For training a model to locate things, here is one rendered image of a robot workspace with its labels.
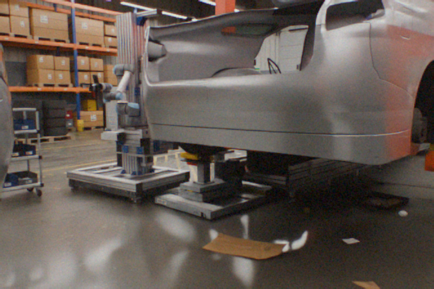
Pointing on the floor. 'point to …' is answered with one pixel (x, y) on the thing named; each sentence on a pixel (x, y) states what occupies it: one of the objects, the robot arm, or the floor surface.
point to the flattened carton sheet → (244, 247)
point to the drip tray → (389, 202)
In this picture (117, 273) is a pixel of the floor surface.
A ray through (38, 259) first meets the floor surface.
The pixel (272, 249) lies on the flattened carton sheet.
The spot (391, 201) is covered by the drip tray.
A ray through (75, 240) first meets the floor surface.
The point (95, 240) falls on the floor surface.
